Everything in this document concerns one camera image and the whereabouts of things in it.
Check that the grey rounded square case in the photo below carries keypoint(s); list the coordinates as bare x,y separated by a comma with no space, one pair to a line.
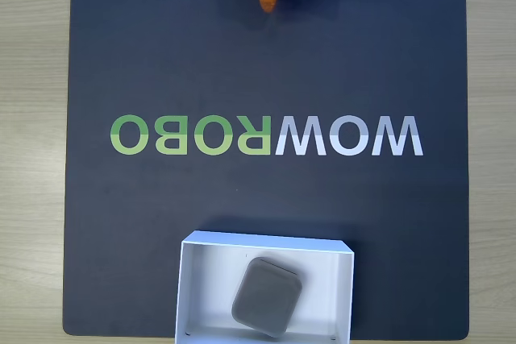
266,297

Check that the dark mat with WOWROBO print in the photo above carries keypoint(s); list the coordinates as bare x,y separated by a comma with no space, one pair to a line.
121,58

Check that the white cardboard box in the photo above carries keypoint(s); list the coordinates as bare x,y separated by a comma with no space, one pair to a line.
205,279

